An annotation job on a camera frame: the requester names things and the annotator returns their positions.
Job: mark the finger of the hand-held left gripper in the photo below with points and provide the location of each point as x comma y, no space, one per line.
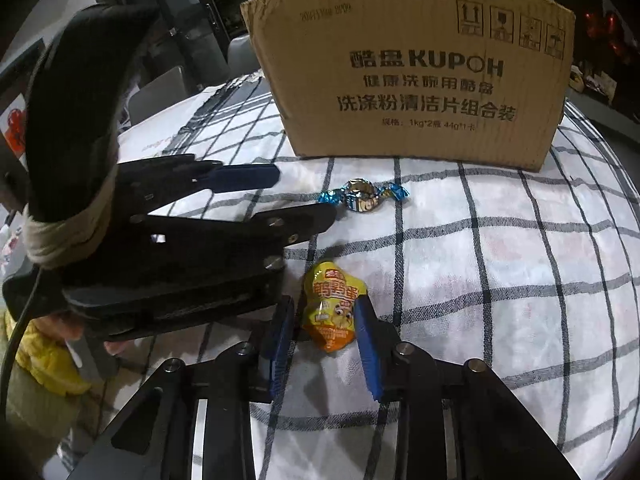
290,222
240,177

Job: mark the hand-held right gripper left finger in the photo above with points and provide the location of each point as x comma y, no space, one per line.
277,352

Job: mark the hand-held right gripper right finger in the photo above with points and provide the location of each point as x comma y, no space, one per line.
369,355

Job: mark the yellow snack packet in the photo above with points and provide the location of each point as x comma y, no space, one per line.
330,300

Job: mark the brown cardboard box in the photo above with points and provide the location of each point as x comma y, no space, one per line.
400,35

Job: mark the person's left hand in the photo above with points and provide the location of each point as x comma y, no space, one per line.
60,327

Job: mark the white printed sheet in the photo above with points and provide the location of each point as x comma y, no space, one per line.
150,142

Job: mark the blue gold wrapped candy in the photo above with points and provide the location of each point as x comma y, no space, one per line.
361,196

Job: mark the grey chair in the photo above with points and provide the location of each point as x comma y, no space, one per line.
242,55
160,92

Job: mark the black white plaid cloth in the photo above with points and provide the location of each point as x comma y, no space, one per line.
500,285

